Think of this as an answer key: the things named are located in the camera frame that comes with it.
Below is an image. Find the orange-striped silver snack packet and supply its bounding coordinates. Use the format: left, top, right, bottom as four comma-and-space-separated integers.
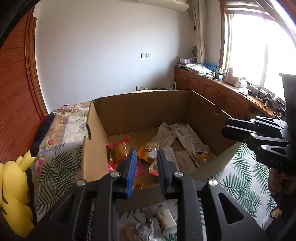
147, 146, 180, 177

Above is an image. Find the pink chicken drumstick packet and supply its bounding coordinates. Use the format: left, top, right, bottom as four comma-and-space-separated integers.
106, 136, 130, 172

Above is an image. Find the white orange long snack packet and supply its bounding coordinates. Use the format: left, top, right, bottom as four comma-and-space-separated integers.
137, 122, 177, 164

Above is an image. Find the large white chicken-feet packet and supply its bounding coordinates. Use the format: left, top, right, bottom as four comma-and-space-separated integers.
169, 123, 216, 167

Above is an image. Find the small white pastry packet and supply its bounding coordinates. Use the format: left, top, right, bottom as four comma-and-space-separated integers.
152, 205, 178, 236

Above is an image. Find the silver red-topped snack packet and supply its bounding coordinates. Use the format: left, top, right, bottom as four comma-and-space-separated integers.
125, 218, 164, 241

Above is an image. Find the clear brown tofu packet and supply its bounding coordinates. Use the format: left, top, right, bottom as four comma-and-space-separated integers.
175, 150, 197, 174

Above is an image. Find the brown gold foil snack packet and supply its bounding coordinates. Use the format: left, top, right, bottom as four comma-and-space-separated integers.
132, 184, 143, 192

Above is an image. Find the person's right hand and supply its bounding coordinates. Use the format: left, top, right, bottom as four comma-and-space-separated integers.
268, 168, 295, 195

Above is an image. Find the wooden sideboard cabinet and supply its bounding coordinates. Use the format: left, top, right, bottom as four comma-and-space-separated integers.
174, 67, 273, 120

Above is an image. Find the brown cardboard box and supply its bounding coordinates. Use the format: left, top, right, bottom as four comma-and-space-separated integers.
82, 89, 242, 212

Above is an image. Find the leaf-print bed cover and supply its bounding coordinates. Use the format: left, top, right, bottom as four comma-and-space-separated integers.
31, 141, 279, 240

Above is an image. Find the pink bottle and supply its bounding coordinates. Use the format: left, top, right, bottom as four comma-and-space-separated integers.
225, 67, 234, 85

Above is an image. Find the folded cloth pile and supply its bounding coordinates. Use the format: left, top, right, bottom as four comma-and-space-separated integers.
185, 63, 213, 77

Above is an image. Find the floral quilt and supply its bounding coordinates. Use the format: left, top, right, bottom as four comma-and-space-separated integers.
30, 101, 92, 163

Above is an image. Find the wooden louvered wardrobe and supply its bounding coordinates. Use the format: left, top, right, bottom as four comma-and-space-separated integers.
1, 8, 48, 163

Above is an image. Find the yellow Pikachu plush toy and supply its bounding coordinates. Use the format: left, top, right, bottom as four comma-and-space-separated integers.
1, 151, 35, 237

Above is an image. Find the patterned beige curtain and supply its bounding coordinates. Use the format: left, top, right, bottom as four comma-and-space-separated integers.
192, 0, 206, 64

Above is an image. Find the white wall socket strip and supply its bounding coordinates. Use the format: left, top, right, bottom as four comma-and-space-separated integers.
136, 85, 159, 91

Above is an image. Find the window with wooden frame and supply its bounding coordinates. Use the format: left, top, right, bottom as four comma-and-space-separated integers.
220, 1, 295, 99

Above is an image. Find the white wall switch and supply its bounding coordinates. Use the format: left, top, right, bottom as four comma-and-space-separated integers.
141, 53, 151, 58

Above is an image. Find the white wall air conditioner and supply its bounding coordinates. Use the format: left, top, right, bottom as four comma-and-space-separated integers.
137, 0, 189, 12

